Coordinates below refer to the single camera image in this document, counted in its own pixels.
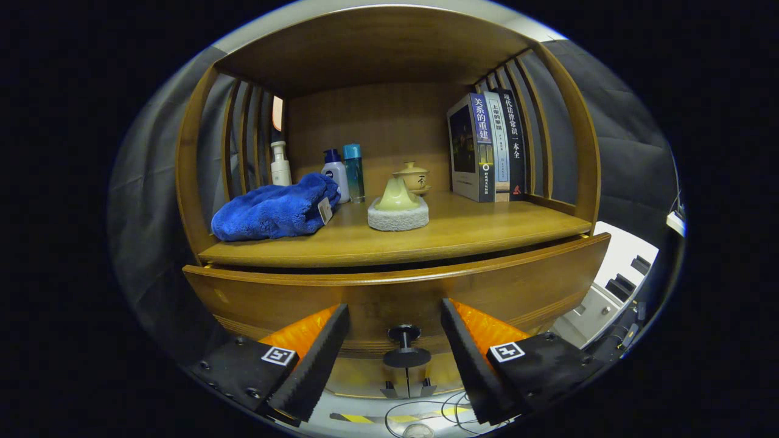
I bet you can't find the white pump bottle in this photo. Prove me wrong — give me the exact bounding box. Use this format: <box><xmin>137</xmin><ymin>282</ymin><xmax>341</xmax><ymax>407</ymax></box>
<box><xmin>270</xmin><ymin>141</ymin><xmax>293</xmax><ymax>187</ymax></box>

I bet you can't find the teal glass bottle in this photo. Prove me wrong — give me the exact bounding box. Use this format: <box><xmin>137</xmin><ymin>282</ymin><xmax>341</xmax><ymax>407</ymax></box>
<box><xmin>343</xmin><ymin>144</ymin><xmax>366</xmax><ymax>204</ymax></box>

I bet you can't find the wooden drawer with black knob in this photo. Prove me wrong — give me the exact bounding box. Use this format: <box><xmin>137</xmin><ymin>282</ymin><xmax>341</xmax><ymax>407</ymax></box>
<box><xmin>183</xmin><ymin>232</ymin><xmax>612</xmax><ymax>369</ymax></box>

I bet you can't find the black floor cable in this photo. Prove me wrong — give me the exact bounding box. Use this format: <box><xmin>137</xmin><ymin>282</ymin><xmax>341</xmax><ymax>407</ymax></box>
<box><xmin>383</xmin><ymin>391</ymin><xmax>484</xmax><ymax>436</ymax></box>

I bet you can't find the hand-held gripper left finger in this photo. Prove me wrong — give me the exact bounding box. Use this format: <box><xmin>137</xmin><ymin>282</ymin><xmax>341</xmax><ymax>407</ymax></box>
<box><xmin>189</xmin><ymin>303</ymin><xmax>351</xmax><ymax>426</ymax></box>

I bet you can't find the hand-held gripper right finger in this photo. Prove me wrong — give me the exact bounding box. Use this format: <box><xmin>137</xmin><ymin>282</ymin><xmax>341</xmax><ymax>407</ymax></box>
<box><xmin>439</xmin><ymin>298</ymin><xmax>606</xmax><ymax>425</ymax></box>

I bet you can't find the white spine book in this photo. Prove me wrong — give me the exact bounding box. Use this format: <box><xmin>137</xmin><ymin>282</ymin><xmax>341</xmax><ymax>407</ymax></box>
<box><xmin>484</xmin><ymin>91</ymin><xmax>511</xmax><ymax>203</ymax></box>

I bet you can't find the wooden cabinet frame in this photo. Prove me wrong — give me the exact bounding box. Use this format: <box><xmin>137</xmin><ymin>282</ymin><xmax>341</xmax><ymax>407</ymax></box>
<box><xmin>175</xmin><ymin>5</ymin><xmax>602</xmax><ymax>402</ymax></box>

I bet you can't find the black spine book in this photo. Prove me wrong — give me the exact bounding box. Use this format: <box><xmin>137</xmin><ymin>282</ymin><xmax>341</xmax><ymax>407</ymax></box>
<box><xmin>494</xmin><ymin>88</ymin><xmax>528</xmax><ymax>201</ymax></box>

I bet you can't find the white table surface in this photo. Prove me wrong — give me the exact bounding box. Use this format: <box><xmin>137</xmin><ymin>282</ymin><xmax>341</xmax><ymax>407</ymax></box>
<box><xmin>593</xmin><ymin>221</ymin><xmax>660</xmax><ymax>293</ymax></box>

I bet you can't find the wooden countertop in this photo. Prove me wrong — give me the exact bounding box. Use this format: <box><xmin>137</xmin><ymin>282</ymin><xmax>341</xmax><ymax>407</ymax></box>
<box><xmin>198</xmin><ymin>190</ymin><xmax>594</xmax><ymax>268</ymax></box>

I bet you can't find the yellow black floor tape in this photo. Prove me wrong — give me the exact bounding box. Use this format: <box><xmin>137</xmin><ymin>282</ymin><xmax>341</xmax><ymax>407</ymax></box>
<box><xmin>329</xmin><ymin>406</ymin><xmax>470</xmax><ymax>425</ymax></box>

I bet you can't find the grey equipment box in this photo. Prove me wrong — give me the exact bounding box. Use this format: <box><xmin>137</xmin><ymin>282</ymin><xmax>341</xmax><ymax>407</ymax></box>
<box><xmin>551</xmin><ymin>283</ymin><xmax>627</xmax><ymax>349</ymax></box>

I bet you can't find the beige lidded teacup with saucer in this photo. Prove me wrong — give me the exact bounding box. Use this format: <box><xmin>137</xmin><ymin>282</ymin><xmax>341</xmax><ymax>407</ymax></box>
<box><xmin>392</xmin><ymin>161</ymin><xmax>431</xmax><ymax>196</ymax></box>

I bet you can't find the yellow mountain-shaped ornament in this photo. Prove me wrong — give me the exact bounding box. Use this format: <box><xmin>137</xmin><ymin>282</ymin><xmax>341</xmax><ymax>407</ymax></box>
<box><xmin>374</xmin><ymin>176</ymin><xmax>422</xmax><ymax>212</ymax></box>

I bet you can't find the blue spine book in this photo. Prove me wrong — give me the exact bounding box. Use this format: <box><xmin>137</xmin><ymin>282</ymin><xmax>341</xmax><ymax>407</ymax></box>
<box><xmin>447</xmin><ymin>93</ymin><xmax>497</xmax><ymax>203</ymax></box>

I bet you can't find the blue fluffy towel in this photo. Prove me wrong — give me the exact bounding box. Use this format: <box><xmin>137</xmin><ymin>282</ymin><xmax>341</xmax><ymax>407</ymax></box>
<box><xmin>211</xmin><ymin>172</ymin><xmax>341</xmax><ymax>242</ymax></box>

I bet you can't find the white bottle with blue cap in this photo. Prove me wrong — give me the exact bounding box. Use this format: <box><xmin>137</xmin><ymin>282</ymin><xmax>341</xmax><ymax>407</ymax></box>
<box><xmin>321</xmin><ymin>149</ymin><xmax>351</xmax><ymax>204</ymax></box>

